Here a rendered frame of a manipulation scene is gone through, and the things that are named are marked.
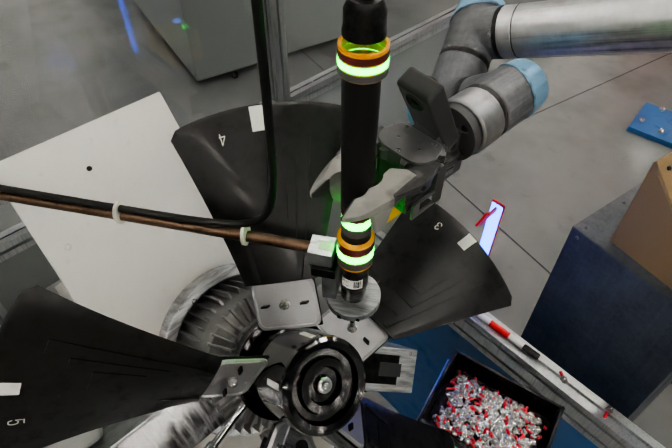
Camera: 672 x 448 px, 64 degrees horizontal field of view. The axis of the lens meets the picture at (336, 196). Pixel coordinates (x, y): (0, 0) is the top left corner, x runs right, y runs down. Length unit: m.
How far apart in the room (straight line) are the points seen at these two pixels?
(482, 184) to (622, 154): 0.81
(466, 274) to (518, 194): 1.92
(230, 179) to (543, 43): 0.45
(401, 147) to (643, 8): 0.34
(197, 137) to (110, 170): 0.20
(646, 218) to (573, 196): 1.69
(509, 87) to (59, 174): 0.62
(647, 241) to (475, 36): 0.57
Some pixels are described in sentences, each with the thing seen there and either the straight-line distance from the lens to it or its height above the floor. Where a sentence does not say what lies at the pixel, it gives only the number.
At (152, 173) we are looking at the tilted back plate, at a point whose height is 1.28.
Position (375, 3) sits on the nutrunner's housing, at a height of 1.66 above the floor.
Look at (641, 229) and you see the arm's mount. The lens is 1.18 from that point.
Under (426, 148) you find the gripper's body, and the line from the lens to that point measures 0.59.
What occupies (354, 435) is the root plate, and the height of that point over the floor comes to 1.12.
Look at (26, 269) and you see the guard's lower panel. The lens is 1.36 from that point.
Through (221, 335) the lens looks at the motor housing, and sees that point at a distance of 0.80.
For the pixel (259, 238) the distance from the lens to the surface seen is 0.65.
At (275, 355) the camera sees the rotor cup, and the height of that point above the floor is 1.24.
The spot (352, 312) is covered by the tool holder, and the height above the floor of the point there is 1.27.
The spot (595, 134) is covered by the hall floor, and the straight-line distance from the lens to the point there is 3.28.
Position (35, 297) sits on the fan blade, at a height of 1.43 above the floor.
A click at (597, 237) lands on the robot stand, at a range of 1.23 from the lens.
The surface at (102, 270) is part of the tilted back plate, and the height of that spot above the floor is 1.21.
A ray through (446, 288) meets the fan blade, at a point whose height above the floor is 1.18.
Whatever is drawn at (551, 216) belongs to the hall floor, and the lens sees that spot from 2.70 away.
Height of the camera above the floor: 1.85
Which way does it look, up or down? 45 degrees down
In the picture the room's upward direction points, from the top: straight up
